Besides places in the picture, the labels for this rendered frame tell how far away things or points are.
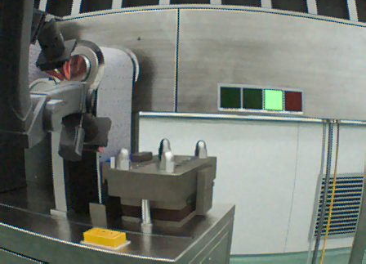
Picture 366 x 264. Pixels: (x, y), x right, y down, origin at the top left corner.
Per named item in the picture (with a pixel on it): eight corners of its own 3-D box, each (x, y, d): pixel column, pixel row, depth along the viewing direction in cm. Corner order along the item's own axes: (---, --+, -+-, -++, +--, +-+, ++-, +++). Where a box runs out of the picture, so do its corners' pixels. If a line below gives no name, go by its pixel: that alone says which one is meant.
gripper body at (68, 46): (69, 64, 119) (60, 42, 113) (37, 69, 122) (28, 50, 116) (78, 43, 123) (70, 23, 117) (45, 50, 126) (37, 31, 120)
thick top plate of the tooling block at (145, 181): (108, 194, 127) (106, 168, 127) (158, 175, 166) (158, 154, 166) (178, 202, 123) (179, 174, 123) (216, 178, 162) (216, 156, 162)
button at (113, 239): (84, 243, 105) (82, 232, 104) (95, 237, 111) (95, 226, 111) (115, 248, 103) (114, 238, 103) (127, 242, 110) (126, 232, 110)
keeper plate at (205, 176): (195, 214, 140) (197, 170, 139) (204, 208, 149) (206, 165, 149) (205, 215, 139) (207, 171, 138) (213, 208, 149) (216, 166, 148)
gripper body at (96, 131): (108, 149, 124) (96, 133, 118) (69, 145, 127) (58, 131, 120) (113, 121, 127) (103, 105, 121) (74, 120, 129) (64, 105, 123)
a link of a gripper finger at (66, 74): (72, 88, 126) (60, 62, 118) (49, 91, 128) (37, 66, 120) (80, 66, 130) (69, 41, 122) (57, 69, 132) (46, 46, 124)
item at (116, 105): (96, 172, 132) (97, 89, 131) (128, 162, 155) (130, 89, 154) (99, 172, 132) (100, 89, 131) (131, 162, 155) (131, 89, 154)
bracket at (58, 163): (50, 214, 128) (46, 89, 126) (60, 211, 134) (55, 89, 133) (65, 217, 127) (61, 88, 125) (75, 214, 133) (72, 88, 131)
